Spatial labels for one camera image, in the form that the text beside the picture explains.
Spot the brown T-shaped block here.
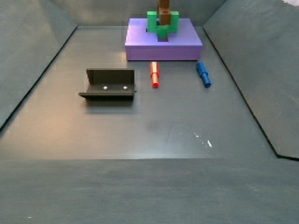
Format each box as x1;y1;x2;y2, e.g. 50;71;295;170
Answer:
157;0;171;25

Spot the purple base board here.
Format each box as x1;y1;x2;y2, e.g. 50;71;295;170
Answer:
125;18;203;61

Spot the red peg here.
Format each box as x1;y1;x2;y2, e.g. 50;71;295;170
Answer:
149;61;159;88

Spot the blue peg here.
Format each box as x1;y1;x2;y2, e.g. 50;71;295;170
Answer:
196;62;211;88

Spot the green U-shaped block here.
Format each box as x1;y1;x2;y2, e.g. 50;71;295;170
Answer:
145;11;180;39

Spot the black angle bracket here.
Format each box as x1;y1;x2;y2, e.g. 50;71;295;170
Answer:
78;68;136;101

